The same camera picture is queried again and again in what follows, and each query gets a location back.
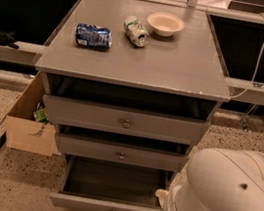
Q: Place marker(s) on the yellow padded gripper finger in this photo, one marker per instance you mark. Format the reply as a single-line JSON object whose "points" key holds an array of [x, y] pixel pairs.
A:
{"points": [[161, 194]]}

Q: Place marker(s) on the grey bottom drawer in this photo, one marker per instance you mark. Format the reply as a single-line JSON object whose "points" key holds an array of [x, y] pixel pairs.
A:
{"points": [[98, 185]]}

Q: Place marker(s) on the grey drawer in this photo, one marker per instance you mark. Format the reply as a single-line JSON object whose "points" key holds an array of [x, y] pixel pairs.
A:
{"points": [[98, 185], [125, 121], [113, 152]]}

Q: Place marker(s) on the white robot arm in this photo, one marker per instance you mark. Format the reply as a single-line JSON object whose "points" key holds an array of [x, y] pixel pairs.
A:
{"points": [[218, 180]]}

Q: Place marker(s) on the grey top drawer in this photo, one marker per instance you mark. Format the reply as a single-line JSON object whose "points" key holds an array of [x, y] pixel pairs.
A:
{"points": [[125, 121]]}

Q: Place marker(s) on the grey middle drawer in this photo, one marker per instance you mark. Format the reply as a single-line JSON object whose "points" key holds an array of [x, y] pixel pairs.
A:
{"points": [[113, 152]]}

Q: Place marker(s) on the grey drawer cabinet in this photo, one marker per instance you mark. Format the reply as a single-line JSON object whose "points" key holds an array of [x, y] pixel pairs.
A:
{"points": [[176, 76]]}

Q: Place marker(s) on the green packet in box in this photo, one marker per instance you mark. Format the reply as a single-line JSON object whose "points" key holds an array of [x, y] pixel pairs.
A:
{"points": [[40, 115]]}

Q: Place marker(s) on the cardboard box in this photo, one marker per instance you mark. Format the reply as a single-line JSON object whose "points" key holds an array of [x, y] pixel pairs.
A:
{"points": [[23, 132]]}

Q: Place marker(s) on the green white soda can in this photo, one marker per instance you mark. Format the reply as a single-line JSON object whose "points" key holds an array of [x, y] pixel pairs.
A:
{"points": [[135, 31]]}

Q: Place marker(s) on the white paper bowl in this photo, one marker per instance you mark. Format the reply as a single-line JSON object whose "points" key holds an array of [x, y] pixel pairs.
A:
{"points": [[165, 24]]}

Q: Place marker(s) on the blue crushed soda can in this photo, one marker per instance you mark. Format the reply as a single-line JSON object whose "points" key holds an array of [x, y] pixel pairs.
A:
{"points": [[93, 36]]}

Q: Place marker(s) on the metal frame rail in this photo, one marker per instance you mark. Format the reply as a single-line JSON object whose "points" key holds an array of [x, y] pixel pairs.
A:
{"points": [[240, 89]]}

